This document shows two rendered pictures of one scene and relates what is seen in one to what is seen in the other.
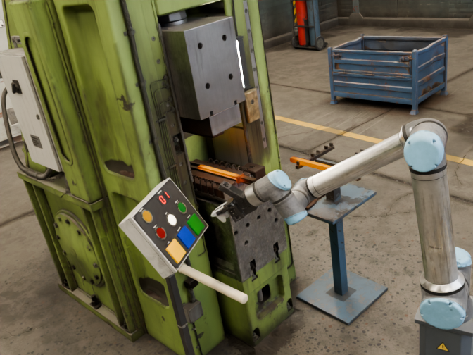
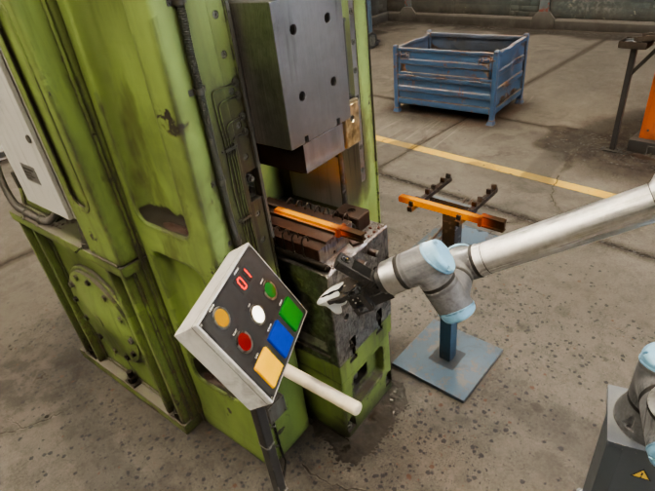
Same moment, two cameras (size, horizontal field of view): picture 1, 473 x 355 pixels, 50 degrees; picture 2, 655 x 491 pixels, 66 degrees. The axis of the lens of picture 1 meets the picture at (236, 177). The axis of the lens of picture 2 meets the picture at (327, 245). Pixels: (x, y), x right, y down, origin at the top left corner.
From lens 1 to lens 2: 84 cm
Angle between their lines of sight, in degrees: 10
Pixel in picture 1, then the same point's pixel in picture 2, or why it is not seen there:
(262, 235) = not seen: hidden behind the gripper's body
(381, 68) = (455, 71)
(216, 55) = (315, 46)
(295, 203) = (461, 293)
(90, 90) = (110, 99)
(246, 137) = (342, 169)
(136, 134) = (191, 173)
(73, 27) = not seen: outside the picture
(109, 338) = (155, 429)
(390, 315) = (513, 388)
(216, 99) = (313, 117)
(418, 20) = (476, 17)
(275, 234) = not seen: hidden behind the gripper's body
